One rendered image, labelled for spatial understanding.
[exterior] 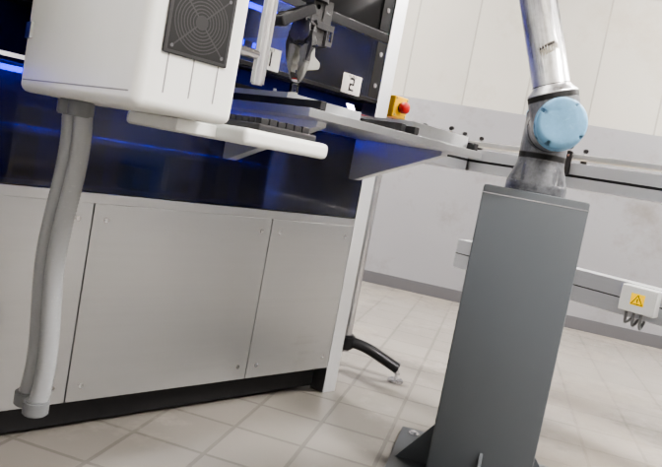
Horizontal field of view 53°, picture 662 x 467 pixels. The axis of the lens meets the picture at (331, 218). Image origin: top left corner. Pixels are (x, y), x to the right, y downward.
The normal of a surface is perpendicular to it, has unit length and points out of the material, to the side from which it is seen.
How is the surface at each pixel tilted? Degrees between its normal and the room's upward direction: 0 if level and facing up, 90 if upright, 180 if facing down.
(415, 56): 90
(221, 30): 90
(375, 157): 90
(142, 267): 90
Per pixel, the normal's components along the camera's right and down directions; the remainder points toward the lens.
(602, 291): -0.69, -0.07
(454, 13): -0.25, 0.04
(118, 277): 0.69, 0.19
